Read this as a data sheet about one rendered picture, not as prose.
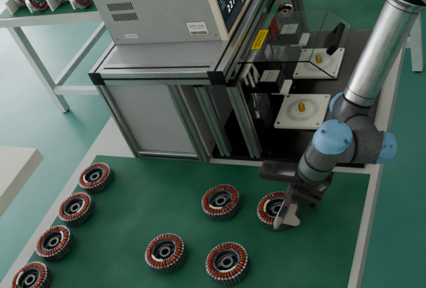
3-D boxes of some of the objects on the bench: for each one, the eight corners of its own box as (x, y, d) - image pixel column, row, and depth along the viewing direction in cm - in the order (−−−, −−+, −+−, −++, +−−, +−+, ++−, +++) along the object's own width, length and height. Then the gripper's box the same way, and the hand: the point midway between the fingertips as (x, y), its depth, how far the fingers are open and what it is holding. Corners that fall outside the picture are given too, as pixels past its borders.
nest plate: (331, 96, 174) (330, 94, 173) (321, 129, 164) (320, 127, 163) (286, 96, 180) (285, 93, 180) (274, 128, 171) (273, 125, 170)
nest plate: (345, 51, 189) (344, 47, 188) (336, 78, 179) (336, 75, 179) (303, 52, 196) (302, 49, 195) (293, 78, 186) (292, 75, 185)
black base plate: (393, 33, 192) (393, 27, 190) (364, 168, 151) (363, 163, 150) (268, 38, 212) (267, 33, 211) (213, 158, 172) (211, 153, 171)
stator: (304, 200, 149) (302, 192, 147) (293, 234, 142) (291, 226, 140) (266, 196, 154) (263, 188, 152) (254, 228, 147) (250, 220, 145)
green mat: (370, 174, 149) (370, 174, 149) (324, 399, 111) (324, 399, 111) (96, 155, 191) (96, 155, 191) (-6, 314, 152) (-7, 313, 152)
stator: (215, 188, 162) (211, 180, 160) (248, 195, 157) (245, 186, 154) (198, 217, 156) (194, 209, 153) (232, 225, 150) (228, 217, 148)
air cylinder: (271, 103, 180) (267, 91, 176) (264, 119, 175) (260, 106, 172) (256, 103, 182) (252, 91, 179) (250, 118, 177) (245, 106, 174)
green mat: (417, -55, 230) (417, -55, 230) (400, 29, 192) (400, 29, 192) (218, -33, 272) (218, -34, 272) (171, 39, 234) (171, 39, 234)
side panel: (211, 156, 173) (178, 78, 153) (208, 163, 171) (174, 85, 151) (138, 151, 186) (98, 78, 165) (134, 157, 184) (94, 85, 163)
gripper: (322, 210, 122) (295, 247, 138) (342, 147, 135) (314, 188, 150) (288, 195, 123) (264, 233, 139) (309, 133, 135) (285, 175, 151)
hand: (280, 205), depth 145 cm, fingers open, 14 cm apart
